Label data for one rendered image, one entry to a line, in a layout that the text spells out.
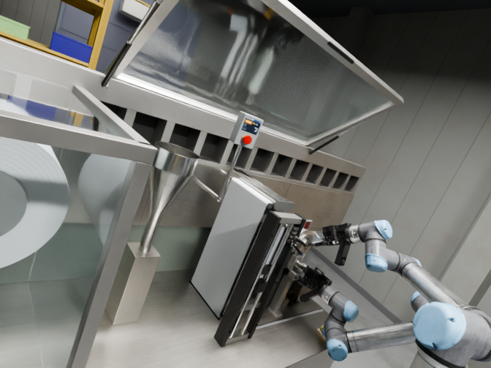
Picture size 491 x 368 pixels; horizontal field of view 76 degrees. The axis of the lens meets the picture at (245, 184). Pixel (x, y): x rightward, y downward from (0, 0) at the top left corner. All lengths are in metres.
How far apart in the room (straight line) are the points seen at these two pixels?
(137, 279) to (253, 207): 0.48
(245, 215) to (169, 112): 0.49
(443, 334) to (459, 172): 3.50
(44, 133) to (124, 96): 0.63
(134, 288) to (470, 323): 0.96
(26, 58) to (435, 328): 1.27
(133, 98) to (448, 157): 3.87
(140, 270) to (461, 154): 3.90
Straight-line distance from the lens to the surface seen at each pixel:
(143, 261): 1.10
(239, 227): 1.27
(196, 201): 1.41
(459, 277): 3.96
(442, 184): 4.40
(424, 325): 1.00
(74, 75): 1.09
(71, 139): 0.54
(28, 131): 0.53
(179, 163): 0.94
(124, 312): 1.21
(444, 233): 4.31
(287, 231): 1.14
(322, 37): 1.07
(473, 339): 1.00
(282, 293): 1.53
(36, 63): 1.08
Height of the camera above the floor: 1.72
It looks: 13 degrees down
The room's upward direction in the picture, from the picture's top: 22 degrees clockwise
